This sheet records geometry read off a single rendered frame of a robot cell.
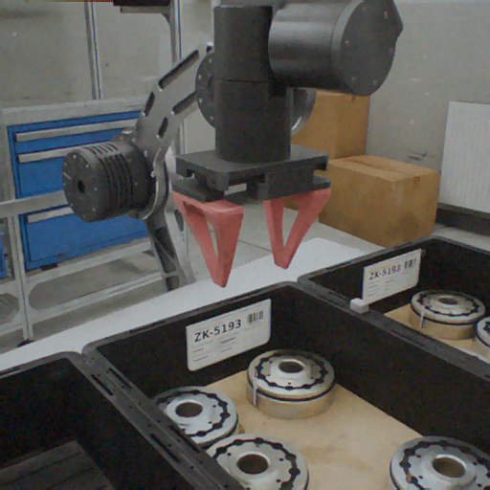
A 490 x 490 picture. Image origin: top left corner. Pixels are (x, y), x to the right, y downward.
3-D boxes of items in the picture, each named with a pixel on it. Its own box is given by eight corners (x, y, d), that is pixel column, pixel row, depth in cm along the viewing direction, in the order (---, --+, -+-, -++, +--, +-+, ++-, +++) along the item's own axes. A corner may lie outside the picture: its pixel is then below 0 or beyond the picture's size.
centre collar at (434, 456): (409, 466, 58) (409, 460, 58) (444, 447, 61) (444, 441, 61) (452, 498, 55) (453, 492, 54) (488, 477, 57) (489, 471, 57)
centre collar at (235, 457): (215, 464, 59) (215, 458, 58) (257, 444, 61) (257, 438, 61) (247, 495, 55) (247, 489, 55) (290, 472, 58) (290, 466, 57)
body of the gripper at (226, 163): (330, 177, 48) (337, 77, 45) (222, 199, 42) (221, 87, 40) (277, 162, 53) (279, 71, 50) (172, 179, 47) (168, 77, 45)
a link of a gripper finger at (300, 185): (328, 274, 51) (335, 161, 48) (259, 296, 47) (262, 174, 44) (276, 250, 56) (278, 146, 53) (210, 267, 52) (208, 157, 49)
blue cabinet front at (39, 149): (25, 269, 246) (6, 125, 226) (170, 228, 293) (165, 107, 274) (29, 272, 244) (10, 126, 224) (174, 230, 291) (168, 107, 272)
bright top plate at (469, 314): (396, 302, 93) (397, 300, 92) (442, 287, 98) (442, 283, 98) (454, 329, 85) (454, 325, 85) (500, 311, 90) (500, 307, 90)
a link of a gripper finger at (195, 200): (296, 284, 49) (300, 167, 46) (221, 308, 45) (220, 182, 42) (243, 258, 54) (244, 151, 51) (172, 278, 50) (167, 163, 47)
